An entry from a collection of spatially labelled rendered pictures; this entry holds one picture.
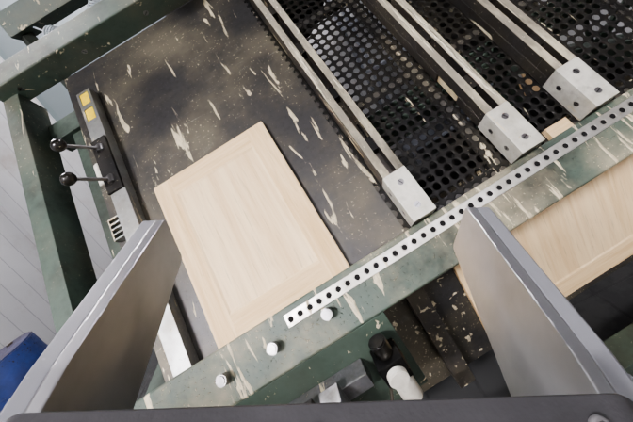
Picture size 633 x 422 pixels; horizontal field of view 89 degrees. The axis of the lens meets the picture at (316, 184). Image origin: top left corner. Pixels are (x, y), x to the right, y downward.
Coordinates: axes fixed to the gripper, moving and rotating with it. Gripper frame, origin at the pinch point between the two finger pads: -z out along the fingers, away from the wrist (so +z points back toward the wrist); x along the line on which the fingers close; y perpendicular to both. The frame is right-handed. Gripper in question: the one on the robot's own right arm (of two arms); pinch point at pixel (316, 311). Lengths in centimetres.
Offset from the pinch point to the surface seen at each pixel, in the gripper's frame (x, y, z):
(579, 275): -87, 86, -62
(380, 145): -15, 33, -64
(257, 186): 17, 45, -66
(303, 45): 3, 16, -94
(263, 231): 15, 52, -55
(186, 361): 33, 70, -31
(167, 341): 38, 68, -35
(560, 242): -78, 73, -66
